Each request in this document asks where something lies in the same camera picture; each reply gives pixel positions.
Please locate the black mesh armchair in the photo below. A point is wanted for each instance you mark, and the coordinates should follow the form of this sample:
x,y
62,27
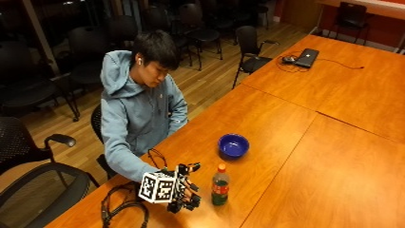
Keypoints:
x,y
79,180
16,142

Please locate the green bottle with orange cap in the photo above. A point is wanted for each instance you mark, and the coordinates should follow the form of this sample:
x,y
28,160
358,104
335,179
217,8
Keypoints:
x,y
219,188

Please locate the white marker cube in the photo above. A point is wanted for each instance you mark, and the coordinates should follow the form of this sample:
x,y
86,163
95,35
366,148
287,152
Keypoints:
x,y
157,187

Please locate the black armrest chair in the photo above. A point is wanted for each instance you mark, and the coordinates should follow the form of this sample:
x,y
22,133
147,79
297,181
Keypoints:
x,y
246,39

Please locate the black plain chair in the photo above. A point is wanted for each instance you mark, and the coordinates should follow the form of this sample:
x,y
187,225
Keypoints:
x,y
351,15

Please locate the black laptop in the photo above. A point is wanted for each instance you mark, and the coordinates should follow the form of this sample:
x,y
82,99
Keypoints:
x,y
306,57

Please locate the black power adapter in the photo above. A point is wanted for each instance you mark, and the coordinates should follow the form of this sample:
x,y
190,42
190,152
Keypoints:
x,y
289,60

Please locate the black mesh office chair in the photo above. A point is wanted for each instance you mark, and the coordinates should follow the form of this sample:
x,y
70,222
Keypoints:
x,y
95,122

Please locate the cluster of dark stacking chairs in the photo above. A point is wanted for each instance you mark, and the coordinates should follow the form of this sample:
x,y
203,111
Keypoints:
x,y
87,47

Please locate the white earbud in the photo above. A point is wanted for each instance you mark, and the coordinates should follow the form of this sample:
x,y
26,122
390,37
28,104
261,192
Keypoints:
x,y
138,61

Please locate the blue bowl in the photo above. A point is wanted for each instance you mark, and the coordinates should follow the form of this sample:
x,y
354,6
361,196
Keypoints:
x,y
233,145

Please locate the the person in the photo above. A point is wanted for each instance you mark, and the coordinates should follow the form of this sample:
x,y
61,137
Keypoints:
x,y
134,120

